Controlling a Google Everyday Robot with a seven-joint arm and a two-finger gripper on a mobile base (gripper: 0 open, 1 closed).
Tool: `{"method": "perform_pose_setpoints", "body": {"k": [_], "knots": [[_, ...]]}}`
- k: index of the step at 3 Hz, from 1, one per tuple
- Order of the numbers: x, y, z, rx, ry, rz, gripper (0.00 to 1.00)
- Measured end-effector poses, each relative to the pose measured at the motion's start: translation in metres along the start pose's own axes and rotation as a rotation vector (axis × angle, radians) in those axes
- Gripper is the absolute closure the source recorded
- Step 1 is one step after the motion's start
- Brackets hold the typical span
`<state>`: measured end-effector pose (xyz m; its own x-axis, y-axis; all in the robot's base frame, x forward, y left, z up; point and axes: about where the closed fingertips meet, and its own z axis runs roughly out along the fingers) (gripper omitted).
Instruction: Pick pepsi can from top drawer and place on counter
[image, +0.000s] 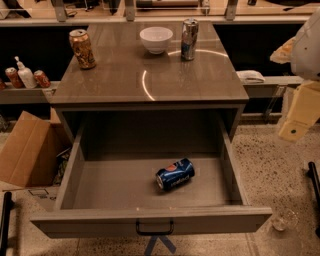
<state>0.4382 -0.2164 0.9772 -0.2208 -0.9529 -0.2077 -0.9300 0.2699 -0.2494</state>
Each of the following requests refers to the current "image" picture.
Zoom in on red can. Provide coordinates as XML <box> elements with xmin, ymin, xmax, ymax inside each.
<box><xmin>5</xmin><ymin>67</ymin><xmax>24</xmax><ymax>88</ymax></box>
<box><xmin>34</xmin><ymin>70</ymin><xmax>51</xmax><ymax>88</ymax></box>

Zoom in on red can right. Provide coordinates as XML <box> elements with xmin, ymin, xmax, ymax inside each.
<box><xmin>34</xmin><ymin>70</ymin><xmax>51</xmax><ymax>88</ymax></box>

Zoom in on blue pepsi can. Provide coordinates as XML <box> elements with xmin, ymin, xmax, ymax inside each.
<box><xmin>156</xmin><ymin>158</ymin><xmax>195</xmax><ymax>191</ymax></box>

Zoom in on clear drinking glass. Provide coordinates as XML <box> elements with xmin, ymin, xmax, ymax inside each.
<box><xmin>271</xmin><ymin>208</ymin><xmax>298</xmax><ymax>232</ymax></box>

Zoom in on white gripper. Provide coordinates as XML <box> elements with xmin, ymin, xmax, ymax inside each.
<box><xmin>270</xmin><ymin>8</ymin><xmax>320</xmax><ymax>142</ymax></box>

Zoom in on white folded cloth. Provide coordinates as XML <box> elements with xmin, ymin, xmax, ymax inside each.
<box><xmin>237</xmin><ymin>70</ymin><xmax>265</xmax><ymax>84</ymax></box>

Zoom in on white pump bottle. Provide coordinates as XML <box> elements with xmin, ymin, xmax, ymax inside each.
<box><xmin>15</xmin><ymin>56</ymin><xmax>37</xmax><ymax>89</ymax></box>

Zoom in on brown cardboard box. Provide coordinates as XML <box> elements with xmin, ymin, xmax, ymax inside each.
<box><xmin>0</xmin><ymin>109</ymin><xmax>71</xmax><ymax>187</ymax></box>

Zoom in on black bar right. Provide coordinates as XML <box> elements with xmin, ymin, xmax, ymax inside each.
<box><xmin>306</xmin><ymin>161</ymin><xmax>320</xmax><ymax>238</ymax></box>

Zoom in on tall silver energy can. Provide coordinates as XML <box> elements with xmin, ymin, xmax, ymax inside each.
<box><xmin>181</xmin><ymin>18</ymin><xmax>199</xmax><ymax>61</ymax></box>

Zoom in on grey counter cabinet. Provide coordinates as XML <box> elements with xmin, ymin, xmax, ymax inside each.
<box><xmin>51</xmin><ymin>21</ymin><xmax>248</xmax><ymax>136</ymax></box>

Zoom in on gold orange soda can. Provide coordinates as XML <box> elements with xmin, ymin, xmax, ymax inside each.
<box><xmin>69</xmin><ymin>29</ymin><xmax>96</xmax><ymax>69</ymax></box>

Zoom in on black bar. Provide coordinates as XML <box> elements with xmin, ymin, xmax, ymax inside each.
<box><xmin>306</xmin><ymin>161</ymin><xmax>320</xmax><ymax>238</ymax></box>
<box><xmin>0</xmin><ymin>192</ymin><xmax>13</xmax><ymax>256</ymax></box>

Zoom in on red can left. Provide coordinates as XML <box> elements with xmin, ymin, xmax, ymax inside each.
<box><xmin>5</xmin><ymin>67</ymin><xmax>24</xmax><ymax>88</ymax></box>

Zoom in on grey open drawer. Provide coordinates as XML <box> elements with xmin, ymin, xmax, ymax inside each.
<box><xmin>31</xmin><ymin>110</ymin><xmax>272</xmax><ymax>238</ymax></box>

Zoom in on black bar left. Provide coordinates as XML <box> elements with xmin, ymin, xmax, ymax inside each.
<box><xmin>0</xmin><ymin>192</ymin><xmax>13</xmax><ymax>256</ymax></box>

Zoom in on black drawer handle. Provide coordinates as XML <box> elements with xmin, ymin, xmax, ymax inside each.
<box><xmin>135</xmin><ymin>220</ymin><xmax>174</xmax><ymax>236</ymax></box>

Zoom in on white ceramic bowl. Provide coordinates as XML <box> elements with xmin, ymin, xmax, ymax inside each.
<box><xmin>139</xmin><ymin>27</ymin><xmax>173</xmax><ymax>54</ymax></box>

